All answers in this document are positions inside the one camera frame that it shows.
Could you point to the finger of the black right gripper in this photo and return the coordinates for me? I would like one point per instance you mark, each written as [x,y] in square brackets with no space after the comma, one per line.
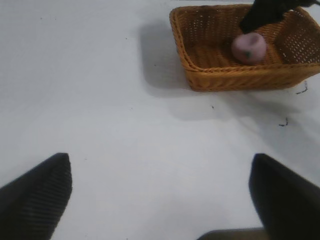
[262,13]
[300,3]

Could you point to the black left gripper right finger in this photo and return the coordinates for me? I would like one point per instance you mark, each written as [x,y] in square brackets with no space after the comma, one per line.
[285,197]

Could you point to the pink toy peach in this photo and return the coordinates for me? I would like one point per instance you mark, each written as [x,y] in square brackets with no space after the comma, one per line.
[246,47]

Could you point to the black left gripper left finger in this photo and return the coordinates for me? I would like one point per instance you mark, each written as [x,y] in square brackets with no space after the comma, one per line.
[35,197]

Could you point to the brown woven wicker basket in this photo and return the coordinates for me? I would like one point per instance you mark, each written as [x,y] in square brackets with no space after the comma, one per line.
[240,77]

